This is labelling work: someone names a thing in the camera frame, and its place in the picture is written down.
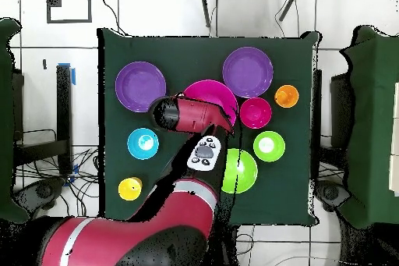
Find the large pink bowl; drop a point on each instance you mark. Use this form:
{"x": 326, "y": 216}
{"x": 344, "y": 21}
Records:
{"x": 212, "y": 91}

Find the purple bowl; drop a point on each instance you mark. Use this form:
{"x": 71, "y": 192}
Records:
{"x": 137, "y": 86}
{"x": 247, "y": 72}

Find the yellow cup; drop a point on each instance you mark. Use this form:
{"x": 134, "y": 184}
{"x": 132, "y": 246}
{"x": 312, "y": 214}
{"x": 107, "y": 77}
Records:
{"x": 129, "y": 189}

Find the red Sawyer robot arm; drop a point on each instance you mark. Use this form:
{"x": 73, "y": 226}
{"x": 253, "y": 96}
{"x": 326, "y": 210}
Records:
{"x": 193, "y": 113}

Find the dark green tablecloth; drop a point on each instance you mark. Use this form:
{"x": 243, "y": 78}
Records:
{"x": 199, "y": 57}

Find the blue bowl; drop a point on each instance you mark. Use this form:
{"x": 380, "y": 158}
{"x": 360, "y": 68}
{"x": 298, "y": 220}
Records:
{"x": 137, "y": 149}

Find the small red bowl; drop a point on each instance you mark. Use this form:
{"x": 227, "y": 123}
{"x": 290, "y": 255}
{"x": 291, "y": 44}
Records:
{"x": 255, "y": 113}

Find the large green bowl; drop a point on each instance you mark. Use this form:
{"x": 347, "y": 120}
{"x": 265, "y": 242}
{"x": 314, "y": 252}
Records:
{"x": 246, "y": 172}

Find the orange cup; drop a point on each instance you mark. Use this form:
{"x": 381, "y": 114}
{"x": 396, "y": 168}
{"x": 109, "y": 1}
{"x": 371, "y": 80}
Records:
{"x": 286, "y": 96}

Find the small green bowl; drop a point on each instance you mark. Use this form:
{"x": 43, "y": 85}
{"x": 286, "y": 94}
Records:
{"x": 277, "y": 150}

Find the black stand with blue tape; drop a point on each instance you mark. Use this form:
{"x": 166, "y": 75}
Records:
{"x": 64, "y": 107}

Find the black floor stand base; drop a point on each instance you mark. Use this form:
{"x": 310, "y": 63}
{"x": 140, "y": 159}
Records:
{"x": 330, "y": 192}
{"x": 43, "y": 191}

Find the green covered side table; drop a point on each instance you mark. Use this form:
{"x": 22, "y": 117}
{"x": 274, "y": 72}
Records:
{"x": 6, "y": 122}
{"x": 374, "y": 122}

